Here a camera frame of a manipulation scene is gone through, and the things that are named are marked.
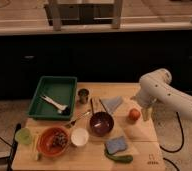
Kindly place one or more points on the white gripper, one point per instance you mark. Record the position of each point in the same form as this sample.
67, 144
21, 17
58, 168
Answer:
145, 100

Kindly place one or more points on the red apple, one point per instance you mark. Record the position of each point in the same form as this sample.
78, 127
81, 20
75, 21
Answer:
134, 114

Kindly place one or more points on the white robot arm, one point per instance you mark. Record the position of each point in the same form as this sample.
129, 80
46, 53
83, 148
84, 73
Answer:
156, 86

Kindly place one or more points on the small metal cup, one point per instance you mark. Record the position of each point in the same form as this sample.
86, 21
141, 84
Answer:
83, 95

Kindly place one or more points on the green plastic cup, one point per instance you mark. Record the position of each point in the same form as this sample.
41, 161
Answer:
23, 136

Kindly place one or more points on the blue folded cloth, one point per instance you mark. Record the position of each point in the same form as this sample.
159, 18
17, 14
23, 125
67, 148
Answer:
111, 104

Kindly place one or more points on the blue sponge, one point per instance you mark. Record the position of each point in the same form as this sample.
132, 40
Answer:
116, 145

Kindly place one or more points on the purple bowl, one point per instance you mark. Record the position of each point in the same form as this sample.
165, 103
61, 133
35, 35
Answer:
101, 123

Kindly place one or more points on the wooden chopsticks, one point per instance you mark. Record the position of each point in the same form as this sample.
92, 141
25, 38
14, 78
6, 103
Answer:
96, 105

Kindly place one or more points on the green cucumber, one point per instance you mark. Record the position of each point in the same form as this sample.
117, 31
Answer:
119, 159

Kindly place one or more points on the metal spoon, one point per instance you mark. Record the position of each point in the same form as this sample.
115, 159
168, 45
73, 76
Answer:
73, 122

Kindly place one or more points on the green plastic tray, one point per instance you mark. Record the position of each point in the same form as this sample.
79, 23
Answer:
61, 90

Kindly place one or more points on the orange bowl with food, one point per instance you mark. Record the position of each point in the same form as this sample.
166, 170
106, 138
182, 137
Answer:
53, 141

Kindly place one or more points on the yellow green vegetable piece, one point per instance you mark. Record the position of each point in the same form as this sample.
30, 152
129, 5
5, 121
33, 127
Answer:
36, 154

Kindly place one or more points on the wooden chair frame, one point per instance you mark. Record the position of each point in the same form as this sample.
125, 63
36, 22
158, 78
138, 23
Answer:
60, 13

